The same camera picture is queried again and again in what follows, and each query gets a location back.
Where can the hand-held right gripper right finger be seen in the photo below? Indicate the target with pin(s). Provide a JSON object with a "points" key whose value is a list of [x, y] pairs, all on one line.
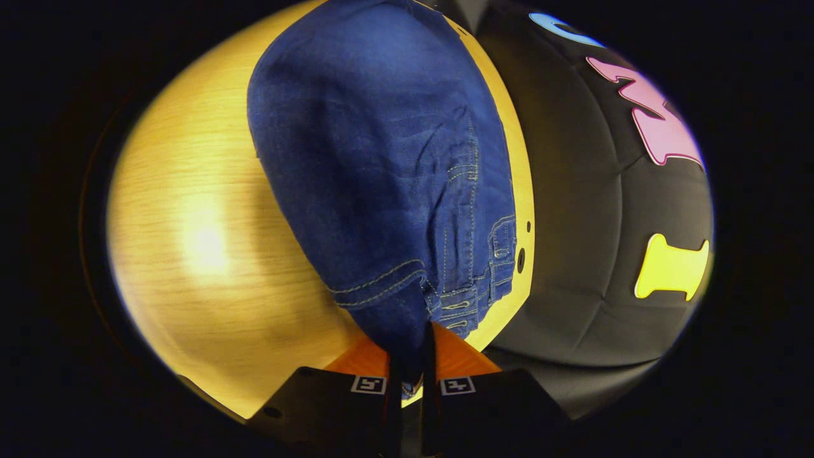
{"points": [[429, 420]]}

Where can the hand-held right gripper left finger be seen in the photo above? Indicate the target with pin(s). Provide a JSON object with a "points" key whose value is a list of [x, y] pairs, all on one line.
{"points": [[394, 420]]}

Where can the blue jeans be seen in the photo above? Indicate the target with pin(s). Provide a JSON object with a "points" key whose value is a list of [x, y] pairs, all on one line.
{"points": [[381, 159]]}

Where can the black backdrop cloth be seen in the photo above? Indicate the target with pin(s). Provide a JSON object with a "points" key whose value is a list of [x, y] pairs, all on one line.
{"points": [[572, 191]]}

